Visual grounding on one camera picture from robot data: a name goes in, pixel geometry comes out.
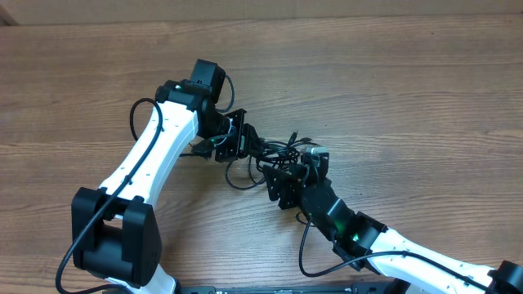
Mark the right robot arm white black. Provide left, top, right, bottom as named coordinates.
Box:
left=263, top=164, right=522, bottom=293

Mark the black usb cable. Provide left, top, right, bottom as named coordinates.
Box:
left=224, top=131, right=322, bottom=191

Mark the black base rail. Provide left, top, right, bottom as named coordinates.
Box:
left=177, top=282, right=390, bottom=294

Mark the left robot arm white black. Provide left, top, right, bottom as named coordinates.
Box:
left=56, top=60, right=248, bottom=293

